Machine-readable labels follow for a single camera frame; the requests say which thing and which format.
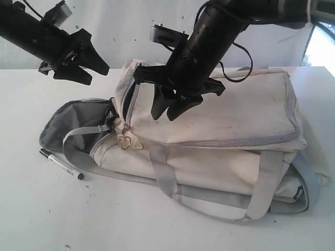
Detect white duffel bag grey straps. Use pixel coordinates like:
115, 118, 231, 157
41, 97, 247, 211
39, 59, 329, 220

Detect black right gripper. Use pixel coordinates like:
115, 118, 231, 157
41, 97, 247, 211
133, 5, 247, 121

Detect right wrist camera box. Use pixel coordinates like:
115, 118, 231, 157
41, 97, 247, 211
150, 25, 189, 48

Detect dark window frame post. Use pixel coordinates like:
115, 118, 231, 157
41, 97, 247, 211
300, 24, 327, 66

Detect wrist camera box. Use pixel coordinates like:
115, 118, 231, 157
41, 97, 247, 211
150, 25, 189, 48
42, 1, 72, 28

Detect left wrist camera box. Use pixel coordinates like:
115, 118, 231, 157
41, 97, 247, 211
42, 1, 72, 28

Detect white marker black cap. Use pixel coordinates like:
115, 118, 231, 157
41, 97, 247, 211
39, 148, 84, 180

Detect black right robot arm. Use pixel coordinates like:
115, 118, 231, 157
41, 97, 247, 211
134, 0, 334, 120

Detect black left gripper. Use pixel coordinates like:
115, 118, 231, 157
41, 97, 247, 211
1, 2, 109, 85

